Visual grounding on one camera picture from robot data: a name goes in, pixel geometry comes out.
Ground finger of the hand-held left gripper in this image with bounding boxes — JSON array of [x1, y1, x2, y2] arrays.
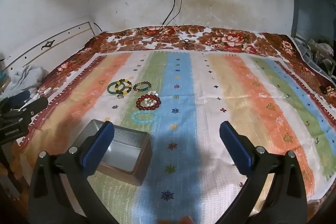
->
[[2, 90, 31, 109], [15, 96, 50, 120]]

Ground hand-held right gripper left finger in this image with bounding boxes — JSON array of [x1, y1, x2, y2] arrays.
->
[[28, 121, 118, 224]]

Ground striped colourful blanket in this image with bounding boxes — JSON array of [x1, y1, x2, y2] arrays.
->
[[20, 50, 336, 224]]

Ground black cable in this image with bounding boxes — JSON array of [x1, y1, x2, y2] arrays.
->
[[160, 0, 177, 28], [142, 0, 183, 38]]

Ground white cloth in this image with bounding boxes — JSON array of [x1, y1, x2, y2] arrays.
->
[[5, 65, 49, 98]]

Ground yellow and black bead bracelet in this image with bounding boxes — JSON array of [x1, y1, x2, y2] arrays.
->
[[115, 78, 133, 95]]

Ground white headboard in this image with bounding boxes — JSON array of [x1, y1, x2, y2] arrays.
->
[[0, 21, 101, 75]]

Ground multicolour glass bead bracelet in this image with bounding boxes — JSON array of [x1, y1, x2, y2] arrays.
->
[[133, 81, 152, 92]]

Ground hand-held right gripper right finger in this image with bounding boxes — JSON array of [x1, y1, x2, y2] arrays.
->
[[219, 121, 307, 224]]

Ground light blue bead bracelet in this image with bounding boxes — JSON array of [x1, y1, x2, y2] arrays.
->
[[129, 111, 158, 125]]

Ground rectangular metal tin box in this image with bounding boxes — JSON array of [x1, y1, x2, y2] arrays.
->
[[79, 119, 153, 177]]

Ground green jade bangle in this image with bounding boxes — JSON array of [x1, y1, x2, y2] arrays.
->
[[107, 81, 126, 95]]

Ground pile of clothes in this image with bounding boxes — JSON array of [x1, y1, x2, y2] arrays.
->
[[294, 36, 336, 83]]

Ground red bead bracelet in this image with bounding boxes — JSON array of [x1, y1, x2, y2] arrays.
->
[[136, 94, 161, 111]]

